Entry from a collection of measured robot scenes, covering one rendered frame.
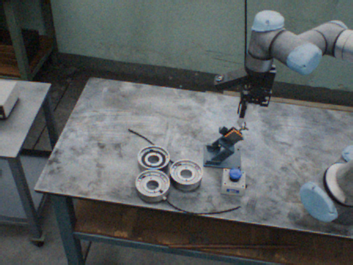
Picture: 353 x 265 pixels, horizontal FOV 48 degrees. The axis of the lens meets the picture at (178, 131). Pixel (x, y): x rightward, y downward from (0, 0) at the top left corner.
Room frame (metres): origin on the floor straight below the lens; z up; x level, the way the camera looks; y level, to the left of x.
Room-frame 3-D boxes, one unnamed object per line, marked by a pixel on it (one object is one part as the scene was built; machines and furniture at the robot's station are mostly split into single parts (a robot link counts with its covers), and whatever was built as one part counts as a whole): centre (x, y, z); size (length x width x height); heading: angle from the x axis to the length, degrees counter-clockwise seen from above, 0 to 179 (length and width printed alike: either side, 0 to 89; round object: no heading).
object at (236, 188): (0.83, -0.19, 0.82); 0.08 x 0.07 x 0.05; 86
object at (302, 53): (0.89, -0.28, 1.28); 0.11 x 0.11 x 0.08; 42
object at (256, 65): (0.96, -0.20, 1.21); 0.08 x 0.08 x 0.05
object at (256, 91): (0.95, -0.21, 1.12); 0.09 x 0.08 x 0.12; 88
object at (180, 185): (0.84, -0.04, 0.82); 0.10 x 0.10 x 0.04
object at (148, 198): (0.78, 0.06, 0.82); 0.10 x 0.10 x 0.04
